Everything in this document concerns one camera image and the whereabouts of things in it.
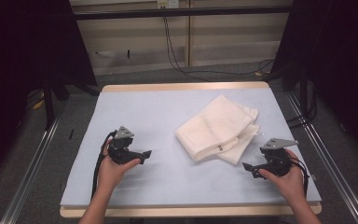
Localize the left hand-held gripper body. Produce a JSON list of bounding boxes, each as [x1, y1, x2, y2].
[[106, 125, 143, 166]]

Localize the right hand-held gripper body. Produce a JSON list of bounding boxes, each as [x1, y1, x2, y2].
[[255, 138, 299, 178]]

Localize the white mesh laundry bag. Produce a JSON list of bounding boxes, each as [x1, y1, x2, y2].
[[174, 94, 261, 166]]

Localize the person's left hand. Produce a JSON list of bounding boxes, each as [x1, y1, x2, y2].
[[96, 139, 142, 194]]

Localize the person's right hand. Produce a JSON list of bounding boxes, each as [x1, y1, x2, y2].
[[258, 148, 306, 203]]

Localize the light blue table mat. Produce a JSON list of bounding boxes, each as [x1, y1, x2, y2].
[[60, 87, 323, 208]]

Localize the wooden table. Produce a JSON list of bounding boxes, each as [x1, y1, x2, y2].
[[59, 81, 323, 218]]

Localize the black metal stand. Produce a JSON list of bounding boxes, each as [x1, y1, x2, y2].
[[297, 65, 310, 119], [41, 74, 101, 131]]

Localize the yellow floor tape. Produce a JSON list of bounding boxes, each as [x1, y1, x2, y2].
[[32, 99, 46, 111]]

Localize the black curtain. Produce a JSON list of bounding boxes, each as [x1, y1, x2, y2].
[[0, 0, 98, 185], [270, 0, 358, 163]]

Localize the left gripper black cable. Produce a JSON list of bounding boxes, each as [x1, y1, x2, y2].
[[90, 131, 117, 200]]

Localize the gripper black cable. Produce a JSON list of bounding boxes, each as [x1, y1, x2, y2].
[[290, 157, 310, 199], [90, 131, 117, 200]]

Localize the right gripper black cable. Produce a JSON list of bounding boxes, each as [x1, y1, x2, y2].
[[290, 157, 310, 199]]

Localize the black floor cables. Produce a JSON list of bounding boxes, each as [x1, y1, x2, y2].
[[286, 90, 319, 130]]

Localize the metal floor rail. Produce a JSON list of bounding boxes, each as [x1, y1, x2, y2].
[[0, 102, 67, 224], [284, 91, 358, 224]]

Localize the black wall cable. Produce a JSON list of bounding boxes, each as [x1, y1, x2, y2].
[[165, 16, 275, 77], [162, 16, 212, 83]]

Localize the black horizontal frame bar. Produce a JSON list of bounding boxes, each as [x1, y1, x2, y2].
[[73, 5, 293, 21]]

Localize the white wall power outlet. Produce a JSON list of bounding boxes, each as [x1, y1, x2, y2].
[[157, 0, 181, 9]]

